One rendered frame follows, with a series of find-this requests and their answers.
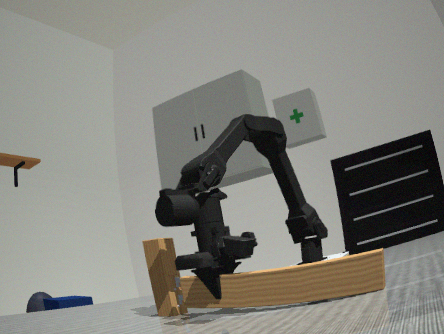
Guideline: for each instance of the wooden side rail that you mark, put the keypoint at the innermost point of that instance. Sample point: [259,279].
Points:
[322,280]

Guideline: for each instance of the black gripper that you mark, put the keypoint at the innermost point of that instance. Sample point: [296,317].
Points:
[208,267]

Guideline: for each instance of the wooden post with slot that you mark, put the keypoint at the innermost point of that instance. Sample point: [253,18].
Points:
[160,258]

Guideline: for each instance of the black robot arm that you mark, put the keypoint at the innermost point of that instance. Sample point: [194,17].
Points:
[180,207]

